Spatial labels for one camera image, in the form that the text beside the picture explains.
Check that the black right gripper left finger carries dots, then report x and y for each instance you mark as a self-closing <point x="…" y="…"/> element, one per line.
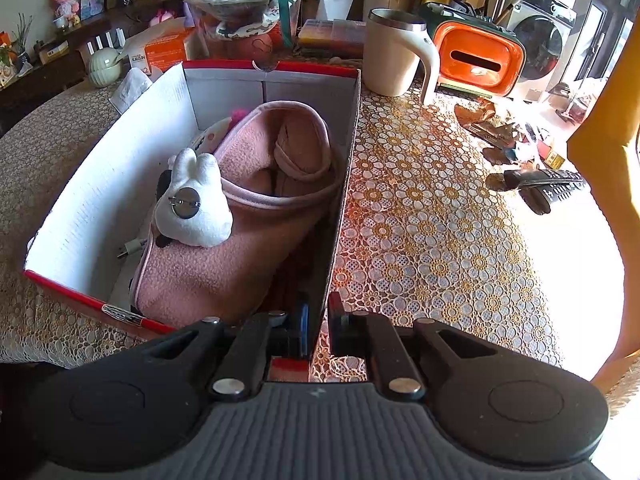
<point x="268" y="347"/>

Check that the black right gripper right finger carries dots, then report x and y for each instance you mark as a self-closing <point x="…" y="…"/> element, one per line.
<point x="373" y="338"/>

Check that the red white cardboard box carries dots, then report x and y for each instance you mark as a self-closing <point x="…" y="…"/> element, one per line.
<point x="73" y="256"/>

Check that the white bunny plush brooch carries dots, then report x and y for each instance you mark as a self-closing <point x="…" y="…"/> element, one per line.
<point x="191" y="207"/>

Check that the floral patterned face mask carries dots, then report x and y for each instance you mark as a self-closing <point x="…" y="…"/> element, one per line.
<point x="207" y="141"/>

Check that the pink fuzzy plush toy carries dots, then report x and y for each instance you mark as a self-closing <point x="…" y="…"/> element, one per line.
<point x="237" y="116"/>

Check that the brown snack wrappers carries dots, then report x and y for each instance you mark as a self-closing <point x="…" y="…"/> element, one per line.
<point x="516" y="133"/>

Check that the white plastic packet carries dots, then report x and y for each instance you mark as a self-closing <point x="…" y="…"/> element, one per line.
<point x="130" y="89"/>

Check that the cream steel travel mug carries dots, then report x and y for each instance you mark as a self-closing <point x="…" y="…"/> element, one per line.
<point x="396" y="42"/>

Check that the colourful flat box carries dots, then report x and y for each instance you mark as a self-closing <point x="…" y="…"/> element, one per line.
<point x="339" y="37"/>

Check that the orange green tissue box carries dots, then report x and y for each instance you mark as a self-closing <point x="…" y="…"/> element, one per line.
<point x="473" y="52"/>

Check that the orange medicine box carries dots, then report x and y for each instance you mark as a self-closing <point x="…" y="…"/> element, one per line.
<point x="163" y="52"/>

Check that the pale green ribbed pot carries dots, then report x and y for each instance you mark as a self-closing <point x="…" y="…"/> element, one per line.
<point x="105" y="67"/>

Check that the plastic wrapped fruit basket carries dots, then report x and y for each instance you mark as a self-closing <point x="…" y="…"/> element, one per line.
<point x="245" y="29"/>

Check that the white plant pot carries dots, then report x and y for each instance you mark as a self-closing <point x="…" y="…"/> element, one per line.
<point x="331" y="10"/>

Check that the white wifi router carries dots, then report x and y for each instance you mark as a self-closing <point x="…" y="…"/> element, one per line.
<point x="113" y="39"/>

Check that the white washing machine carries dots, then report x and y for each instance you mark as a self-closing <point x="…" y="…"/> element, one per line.
<point x="543" y="28"/>

